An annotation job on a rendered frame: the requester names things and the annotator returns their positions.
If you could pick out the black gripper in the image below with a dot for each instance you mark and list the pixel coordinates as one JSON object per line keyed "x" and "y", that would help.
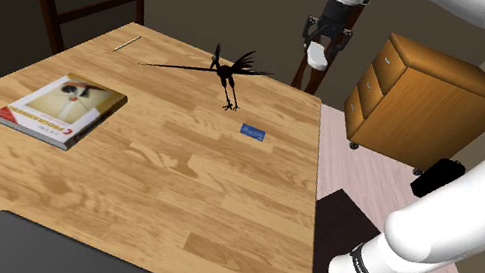
{"x": 334, "y": 19}

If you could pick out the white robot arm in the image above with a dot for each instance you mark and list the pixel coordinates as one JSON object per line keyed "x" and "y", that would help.
{"x": 468, "y": 203}

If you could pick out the brown wooden stand, white part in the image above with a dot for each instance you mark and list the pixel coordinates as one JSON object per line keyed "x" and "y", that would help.
{"x": 315, "y": 76}

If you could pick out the black bird figure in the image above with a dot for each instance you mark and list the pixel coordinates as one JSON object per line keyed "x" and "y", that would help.
{"x": 225, "y": 73}

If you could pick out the blue card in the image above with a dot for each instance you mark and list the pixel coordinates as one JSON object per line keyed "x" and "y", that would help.
{"x": 252, "y": 132}

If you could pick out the wooden drawer cabinet on wheels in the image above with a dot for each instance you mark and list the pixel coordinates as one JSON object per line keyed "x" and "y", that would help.
{"x": 433, "y": 118}

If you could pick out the black box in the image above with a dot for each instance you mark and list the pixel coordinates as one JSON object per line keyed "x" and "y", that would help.
{"x": 435, "y": 178}

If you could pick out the dark robot stand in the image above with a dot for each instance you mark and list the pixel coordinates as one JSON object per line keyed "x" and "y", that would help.
{"x": 342, "y": 222}

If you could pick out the wooden table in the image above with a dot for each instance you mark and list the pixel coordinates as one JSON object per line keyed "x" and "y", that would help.
{"x": 175, "y": 184}

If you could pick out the book with yellow cover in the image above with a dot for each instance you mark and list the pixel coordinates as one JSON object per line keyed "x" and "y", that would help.
{"x": 64, "y": 108}

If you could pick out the dark grey flat laptop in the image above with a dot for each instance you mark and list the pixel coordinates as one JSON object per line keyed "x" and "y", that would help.
{"x": 68, "y": 260}

